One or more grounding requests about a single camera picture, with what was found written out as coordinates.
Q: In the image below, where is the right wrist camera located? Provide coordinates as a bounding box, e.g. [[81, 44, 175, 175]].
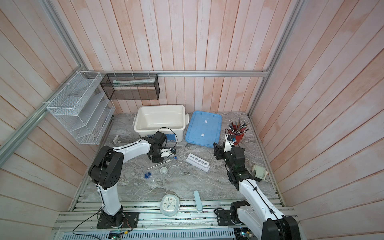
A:
[[224, 134, 236, 152]]

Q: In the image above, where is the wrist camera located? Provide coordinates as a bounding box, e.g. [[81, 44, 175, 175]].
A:
[[224, 134, 236, 152], [161, 148, 177, 159]]

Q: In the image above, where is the white wire mesh shelf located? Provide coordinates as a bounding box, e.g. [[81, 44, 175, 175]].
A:
[[47, 72, 115, 145]]

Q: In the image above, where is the clear petri dish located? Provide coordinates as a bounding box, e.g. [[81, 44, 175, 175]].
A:
[[168, 165, 183, 179]]

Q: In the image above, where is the round white clock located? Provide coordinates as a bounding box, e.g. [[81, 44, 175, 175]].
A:
[[160, 194, 180, 217]]

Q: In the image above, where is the blue plastic bin lid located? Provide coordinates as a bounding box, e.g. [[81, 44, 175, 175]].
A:
[[185, 111, 223, 148]]

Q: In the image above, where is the black wire mesh basket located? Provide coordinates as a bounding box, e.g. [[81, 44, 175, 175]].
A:
[[101, 73, 160, 101]]

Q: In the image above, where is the white plastic storage bin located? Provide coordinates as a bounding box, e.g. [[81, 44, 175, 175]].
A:
[[133, 105, 189, 142]]

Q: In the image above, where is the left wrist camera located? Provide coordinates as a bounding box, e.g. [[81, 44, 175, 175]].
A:
[[161, 148, 177, 159]]

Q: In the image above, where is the bundle of pencils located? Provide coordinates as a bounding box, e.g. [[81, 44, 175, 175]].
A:
[[229, 118, 250, 136]]

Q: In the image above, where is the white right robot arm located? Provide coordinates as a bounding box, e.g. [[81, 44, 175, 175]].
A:
[[214, 143, 301, 240]]

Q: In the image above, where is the red pencil cup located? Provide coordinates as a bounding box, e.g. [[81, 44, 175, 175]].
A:
[[231, 134, 244, 146]]

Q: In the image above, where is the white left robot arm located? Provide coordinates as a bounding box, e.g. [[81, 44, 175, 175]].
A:
[[88, 131, 176, 228]]

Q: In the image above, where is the blue-based graduated cylinder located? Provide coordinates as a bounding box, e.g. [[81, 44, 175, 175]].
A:
[[145, 172, 157, 189]]

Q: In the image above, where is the blue-capped test tube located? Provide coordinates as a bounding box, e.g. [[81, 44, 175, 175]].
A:
[[148, 156, 177, 170]]

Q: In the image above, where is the small white cup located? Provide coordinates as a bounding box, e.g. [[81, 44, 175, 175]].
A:
[[160, 167, 168, 175]]

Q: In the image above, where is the light blue stapler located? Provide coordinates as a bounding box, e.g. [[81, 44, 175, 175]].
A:
[[193, 191, 203, 213]]

